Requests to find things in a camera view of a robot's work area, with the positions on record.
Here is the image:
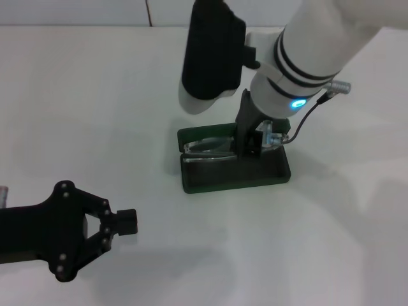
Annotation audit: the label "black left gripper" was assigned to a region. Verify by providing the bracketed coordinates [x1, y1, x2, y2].
[0, 179, 139, 284]

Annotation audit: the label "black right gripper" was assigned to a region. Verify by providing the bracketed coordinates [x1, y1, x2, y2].
[234, 88, 291, 157]

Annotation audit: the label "green glasses case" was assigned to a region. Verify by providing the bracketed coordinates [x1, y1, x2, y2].
[177, 120, 292, 195]

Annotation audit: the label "clear plastic glasses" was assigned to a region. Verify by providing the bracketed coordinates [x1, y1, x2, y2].
[182, 120, 285, 161]

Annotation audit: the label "right gripper cable with connectors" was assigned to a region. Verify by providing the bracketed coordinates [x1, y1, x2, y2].
[280, 79, 352, 146]

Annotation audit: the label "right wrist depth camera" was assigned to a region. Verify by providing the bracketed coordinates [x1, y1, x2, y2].
[178, 0, 258, 115]

